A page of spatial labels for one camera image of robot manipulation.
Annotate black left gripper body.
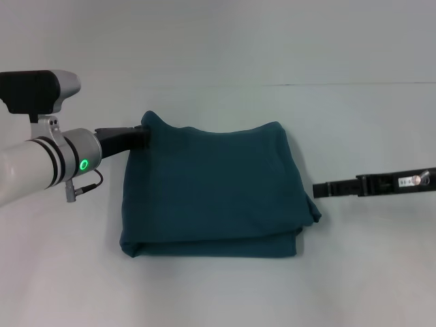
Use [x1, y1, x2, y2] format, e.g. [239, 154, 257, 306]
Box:
[93, 125, 144, 161]

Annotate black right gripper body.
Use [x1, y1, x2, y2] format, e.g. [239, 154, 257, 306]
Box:
[355, 166, 436, 198]

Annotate teal blue t-shirt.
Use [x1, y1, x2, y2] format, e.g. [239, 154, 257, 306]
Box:
[119, 109, 323, 260]

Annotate right arm cable with plug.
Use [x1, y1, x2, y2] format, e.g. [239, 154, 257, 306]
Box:
[409, 169, 432, 187]

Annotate arm cable with plug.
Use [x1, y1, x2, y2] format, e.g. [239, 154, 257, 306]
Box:
[65, 169, 104, 204]
[409, 169, 432, 187]

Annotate left arm cable with plug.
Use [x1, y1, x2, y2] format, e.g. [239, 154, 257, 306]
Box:
[65, 169, 104, 204]

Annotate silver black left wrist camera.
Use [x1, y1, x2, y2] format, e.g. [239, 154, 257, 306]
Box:
[0, 69, 82, 144]

